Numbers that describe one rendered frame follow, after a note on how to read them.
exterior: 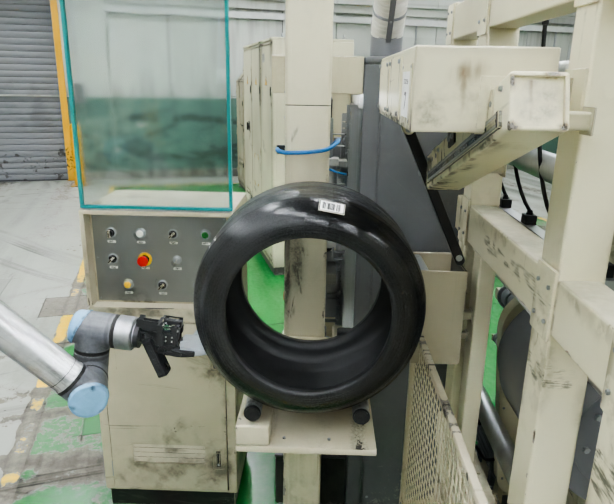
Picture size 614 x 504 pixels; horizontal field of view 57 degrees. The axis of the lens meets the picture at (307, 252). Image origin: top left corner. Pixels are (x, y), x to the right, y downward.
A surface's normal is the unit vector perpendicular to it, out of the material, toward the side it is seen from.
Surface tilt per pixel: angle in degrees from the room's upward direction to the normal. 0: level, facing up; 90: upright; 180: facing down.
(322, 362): 36
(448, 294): 90
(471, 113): 90
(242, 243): 82
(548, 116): 72
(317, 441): 0
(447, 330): 90
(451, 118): 90
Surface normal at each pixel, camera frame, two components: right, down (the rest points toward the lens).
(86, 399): 0.38, 0.29
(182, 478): -0.03, 0.29
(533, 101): -0.03, -0.02
